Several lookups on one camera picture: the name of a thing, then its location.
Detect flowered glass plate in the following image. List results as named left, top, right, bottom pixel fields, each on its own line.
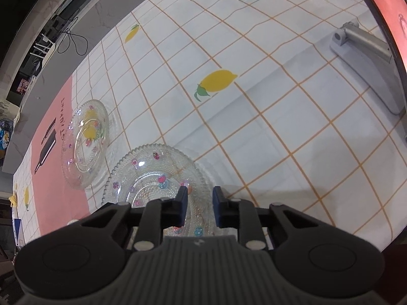
left=60, top=99, right=110, bottom=189

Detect marble television ledge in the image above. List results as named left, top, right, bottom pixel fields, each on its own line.
left=0, top=0, right=179, bottom=174

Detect beaded glass plate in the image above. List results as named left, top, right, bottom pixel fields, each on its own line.
left=102, top=144, right=210, bottom=237

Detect white router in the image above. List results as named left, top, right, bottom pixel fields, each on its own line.
left=32, top=35, right=54, bottom=59

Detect pink printed placemat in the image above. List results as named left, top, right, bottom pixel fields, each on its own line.
left=30, top=76, right=90, bottom=239

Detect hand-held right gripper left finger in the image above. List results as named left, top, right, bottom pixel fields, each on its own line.
left=81, top=185, right=189, bottom=250

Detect white and blue box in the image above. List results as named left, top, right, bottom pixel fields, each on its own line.
left=13, top=218, right=24, bottom=248

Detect white grid lemon tablecloth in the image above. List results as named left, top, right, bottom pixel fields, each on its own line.
left=11, top=0, right=407, bottom=251

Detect snack packets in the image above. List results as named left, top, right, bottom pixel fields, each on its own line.
left=0, top=117, right=13, bottom=150

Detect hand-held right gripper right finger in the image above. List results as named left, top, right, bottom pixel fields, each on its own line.
left=212, top=186, right=322, bottom=250

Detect banana peel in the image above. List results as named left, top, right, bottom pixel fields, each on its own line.
left=9, top=182, right=20, bottom=207

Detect black cable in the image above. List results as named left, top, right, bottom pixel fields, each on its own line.
left=57, top=16, right=90, bottom=56

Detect monitor with silver stand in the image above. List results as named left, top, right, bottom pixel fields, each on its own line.
left=329, top=0, right=407, bottom=115

